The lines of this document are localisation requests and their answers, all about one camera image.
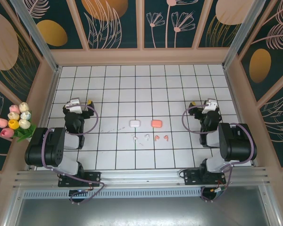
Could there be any orange earbud charging case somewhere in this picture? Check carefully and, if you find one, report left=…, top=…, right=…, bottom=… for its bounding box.
left=150, top=119, right=163, bottom=129

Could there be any artificial tulip bouquet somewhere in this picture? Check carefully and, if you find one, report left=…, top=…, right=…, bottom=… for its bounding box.
left=0, top=101, right=37, bottom=143

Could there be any grey metal panel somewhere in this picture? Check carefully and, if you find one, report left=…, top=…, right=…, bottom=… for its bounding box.
left=14, top=197, right=281, bottom=226

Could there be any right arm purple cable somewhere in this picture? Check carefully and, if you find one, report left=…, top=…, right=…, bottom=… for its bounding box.
left=182, top=105, right=257, bottom=202

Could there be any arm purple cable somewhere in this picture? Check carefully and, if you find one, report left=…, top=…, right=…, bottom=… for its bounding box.
left=42, top=105, right=106, bottom=205
left=182, top=105, right=257, bottom=202

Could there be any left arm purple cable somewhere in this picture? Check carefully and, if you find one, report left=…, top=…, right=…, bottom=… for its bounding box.
left=42, top=105, right=106, bottom=205

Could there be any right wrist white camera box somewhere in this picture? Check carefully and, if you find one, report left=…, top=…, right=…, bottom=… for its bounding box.
left=201, top=98, right=217, bottom=115

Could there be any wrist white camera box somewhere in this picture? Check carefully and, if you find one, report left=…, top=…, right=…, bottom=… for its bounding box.
left=201, top=98, right=217, bottom=115
left=66, top=98, right=83, bottom=113

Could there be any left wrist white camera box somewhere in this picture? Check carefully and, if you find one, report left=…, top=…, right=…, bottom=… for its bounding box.
left=66, top=98, right=83, bottom=113

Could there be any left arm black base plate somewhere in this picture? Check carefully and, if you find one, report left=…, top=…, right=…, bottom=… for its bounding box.
left=58, top=171, right=102, bottom=188

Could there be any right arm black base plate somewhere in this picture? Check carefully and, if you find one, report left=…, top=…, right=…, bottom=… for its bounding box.
left=183, top=169, right=227, bottom=186

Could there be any round black cable port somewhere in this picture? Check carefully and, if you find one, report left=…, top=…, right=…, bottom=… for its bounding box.
left=69, top=189, right=92, bottom=204
left=201, top=186, right=226, bottom=202

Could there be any aluminium frame post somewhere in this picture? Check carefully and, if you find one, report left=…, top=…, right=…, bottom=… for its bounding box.
left=223, top=0, right=267, bottom=69
left=9, top=0, right=62, bottom=73

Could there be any aluminium mounting rail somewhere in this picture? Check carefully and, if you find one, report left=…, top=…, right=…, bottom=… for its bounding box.
left=13, top=166, right=272, bottom=190

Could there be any slotted grey cable duct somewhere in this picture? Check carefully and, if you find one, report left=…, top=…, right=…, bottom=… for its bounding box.
left=22, top=187, right=262, bottom=200

